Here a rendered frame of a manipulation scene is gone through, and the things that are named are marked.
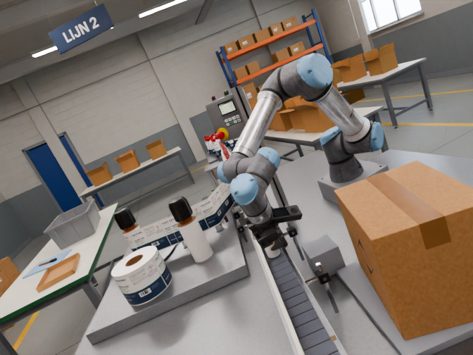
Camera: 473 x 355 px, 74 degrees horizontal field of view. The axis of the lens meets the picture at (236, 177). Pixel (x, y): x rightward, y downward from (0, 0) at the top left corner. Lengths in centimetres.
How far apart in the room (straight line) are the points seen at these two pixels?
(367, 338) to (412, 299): 18
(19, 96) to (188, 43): 434
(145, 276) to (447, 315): 98
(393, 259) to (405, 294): 9
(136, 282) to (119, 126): 783
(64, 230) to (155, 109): 617
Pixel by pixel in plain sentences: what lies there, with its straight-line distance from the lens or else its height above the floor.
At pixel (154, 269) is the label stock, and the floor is 98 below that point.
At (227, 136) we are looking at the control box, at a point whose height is 131.
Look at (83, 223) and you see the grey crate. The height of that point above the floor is 93.
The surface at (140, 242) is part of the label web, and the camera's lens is 167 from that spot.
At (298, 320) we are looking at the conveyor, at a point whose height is 88.
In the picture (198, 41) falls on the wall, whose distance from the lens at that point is 931.
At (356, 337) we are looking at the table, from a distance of 93.
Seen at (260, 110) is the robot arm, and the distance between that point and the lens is 111.
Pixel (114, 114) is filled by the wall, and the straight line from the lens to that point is 902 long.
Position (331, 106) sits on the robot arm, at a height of 130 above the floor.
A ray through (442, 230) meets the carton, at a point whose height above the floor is 109.
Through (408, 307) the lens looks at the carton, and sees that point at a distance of 82.
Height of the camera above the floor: 150
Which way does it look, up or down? 15 degrees down
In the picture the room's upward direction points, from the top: 24 degrees counter-clockwise
